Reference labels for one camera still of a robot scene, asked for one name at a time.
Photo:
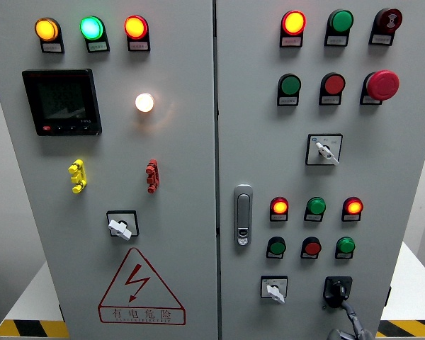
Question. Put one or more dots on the black knob turn switch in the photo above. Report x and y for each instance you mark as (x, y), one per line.
(336, 288)

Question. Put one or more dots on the black door hinge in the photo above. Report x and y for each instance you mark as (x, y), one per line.
(61, 312)
(388, 296)

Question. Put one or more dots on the black yellow striped tape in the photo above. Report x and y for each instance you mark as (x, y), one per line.
(411, 328)
(33, 328)

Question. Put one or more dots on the small label plate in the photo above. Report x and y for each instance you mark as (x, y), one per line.
(370, 100)
(138, 45)
(335, 40)
(291, 41)
(329, 100)
(278, 217)
(51, 47)
(274, 256)
(288, 101)
(343, 256)
(380, 39)
(350, 217)
(312, 217)
(308, 256)
(97, 46)

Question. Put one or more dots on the small green lamp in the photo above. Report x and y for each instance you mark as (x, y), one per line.
(345, 245)
(316, 205)

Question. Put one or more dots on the small red push button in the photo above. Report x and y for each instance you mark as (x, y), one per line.
(311, 247)

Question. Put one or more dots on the small green push button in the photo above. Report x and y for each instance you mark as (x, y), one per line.
(277, 246)

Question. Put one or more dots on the small lit red lamp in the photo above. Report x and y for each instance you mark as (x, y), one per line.
(279, 206)
(353, 206)

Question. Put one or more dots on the grey cabinet door with lock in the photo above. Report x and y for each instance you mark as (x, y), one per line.
(375, 177)

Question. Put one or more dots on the silver door lock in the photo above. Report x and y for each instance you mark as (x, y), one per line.
(242, 214)

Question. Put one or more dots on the red warning triangle sign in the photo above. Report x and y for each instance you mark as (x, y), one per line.
(137, 280)

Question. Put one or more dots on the grey cabinet door with display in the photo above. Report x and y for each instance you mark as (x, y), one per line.
(182, 159)

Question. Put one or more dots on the large red push button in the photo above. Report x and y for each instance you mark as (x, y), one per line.
(333, 84)

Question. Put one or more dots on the large red stop button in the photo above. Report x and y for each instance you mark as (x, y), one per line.
(382, 85)

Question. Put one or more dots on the large green push button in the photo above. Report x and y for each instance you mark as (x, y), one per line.
(290, 84)

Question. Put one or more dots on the large dark green lamp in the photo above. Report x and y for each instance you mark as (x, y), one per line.
(341, 21)

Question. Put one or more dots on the dark red round buzzer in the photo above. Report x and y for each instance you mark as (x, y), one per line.
(388, 20)

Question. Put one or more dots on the lit white lamp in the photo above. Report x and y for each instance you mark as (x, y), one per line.
(144, 102)

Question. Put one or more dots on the large lit red lamp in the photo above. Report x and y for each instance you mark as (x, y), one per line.
(136, 27)
(293, 22)

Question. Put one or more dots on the black display meter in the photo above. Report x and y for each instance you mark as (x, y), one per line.
(62, 102)

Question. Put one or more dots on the large lit green lamp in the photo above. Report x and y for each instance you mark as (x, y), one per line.
(91, 28)

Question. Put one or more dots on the large lit yellow lamp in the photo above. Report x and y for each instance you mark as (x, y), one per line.
(46, 29)

